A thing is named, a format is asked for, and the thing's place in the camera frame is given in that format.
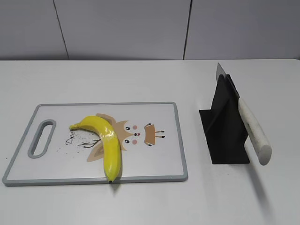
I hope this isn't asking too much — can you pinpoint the white-handled cleaver knife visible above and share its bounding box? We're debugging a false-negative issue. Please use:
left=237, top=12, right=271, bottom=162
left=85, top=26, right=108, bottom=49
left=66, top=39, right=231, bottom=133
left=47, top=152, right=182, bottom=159
left=216, top=63, right=272, bottom=165

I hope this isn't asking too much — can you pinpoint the yellow plastic banana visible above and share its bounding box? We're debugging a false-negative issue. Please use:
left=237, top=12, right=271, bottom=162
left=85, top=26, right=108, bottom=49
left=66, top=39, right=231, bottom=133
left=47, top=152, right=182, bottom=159
left=69, top=116, right=121, bottom=183

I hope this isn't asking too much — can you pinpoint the white grey cutting board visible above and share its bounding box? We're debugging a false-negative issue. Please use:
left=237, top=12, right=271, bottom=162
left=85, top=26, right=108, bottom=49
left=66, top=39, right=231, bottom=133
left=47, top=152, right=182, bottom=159
left=2, top=102, right=188, bottom=186

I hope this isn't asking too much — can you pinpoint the black knife stand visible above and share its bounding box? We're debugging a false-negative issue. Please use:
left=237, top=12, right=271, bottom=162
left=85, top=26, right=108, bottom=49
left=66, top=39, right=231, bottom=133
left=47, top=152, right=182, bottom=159
left=199, top=75, right=250, bottom=165

